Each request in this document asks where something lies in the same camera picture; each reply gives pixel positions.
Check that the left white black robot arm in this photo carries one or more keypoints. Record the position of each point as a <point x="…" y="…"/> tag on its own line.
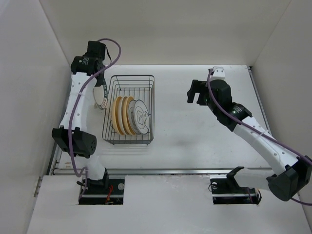
<point x="72" y="135"/>

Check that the black wire dish rack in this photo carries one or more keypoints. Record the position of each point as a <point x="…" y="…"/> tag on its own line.
<point x="139" y="87"/>

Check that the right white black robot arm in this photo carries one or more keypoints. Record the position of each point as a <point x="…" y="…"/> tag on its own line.
<point x="289" y="171"/>

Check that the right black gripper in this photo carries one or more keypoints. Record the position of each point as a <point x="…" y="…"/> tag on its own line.
<point x="196" y="86"/>

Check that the metal rail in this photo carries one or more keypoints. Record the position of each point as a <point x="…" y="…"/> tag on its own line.
<point x="204" y="171"/>

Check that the yellow bear plate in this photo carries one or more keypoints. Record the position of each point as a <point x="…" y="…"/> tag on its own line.
<point x="114" y="115"/>

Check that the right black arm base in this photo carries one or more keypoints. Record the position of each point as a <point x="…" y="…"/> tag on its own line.
<point x="226" y="191"/>

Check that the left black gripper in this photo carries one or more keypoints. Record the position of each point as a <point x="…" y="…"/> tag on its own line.
<point x="100" y="81"/>

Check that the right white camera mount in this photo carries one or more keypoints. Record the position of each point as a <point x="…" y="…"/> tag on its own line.
<point x="217" y="73"/>

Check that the white plate black outline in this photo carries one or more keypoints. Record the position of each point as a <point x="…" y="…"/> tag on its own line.
<point x="141" y="117"/>

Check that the white plate green rim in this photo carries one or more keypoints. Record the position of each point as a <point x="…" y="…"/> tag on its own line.
<point x="100" y="95"/>

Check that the grey patterned plate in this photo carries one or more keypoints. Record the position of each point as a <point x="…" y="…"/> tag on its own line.
<point x="131" y="116"/>

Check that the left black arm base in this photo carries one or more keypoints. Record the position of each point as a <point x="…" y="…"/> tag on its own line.
<point x="107" y="191"/>

